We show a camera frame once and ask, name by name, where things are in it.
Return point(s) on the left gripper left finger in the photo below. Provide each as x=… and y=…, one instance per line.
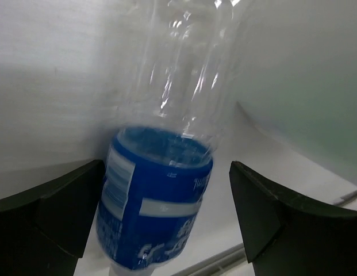
x=44, y=230

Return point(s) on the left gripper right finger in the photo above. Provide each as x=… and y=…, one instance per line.
x=287, y=233

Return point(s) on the blue label clear bottle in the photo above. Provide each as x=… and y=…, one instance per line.
x=168, y=63

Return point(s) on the white octagonal bin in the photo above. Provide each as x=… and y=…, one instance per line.
x=294, y=74

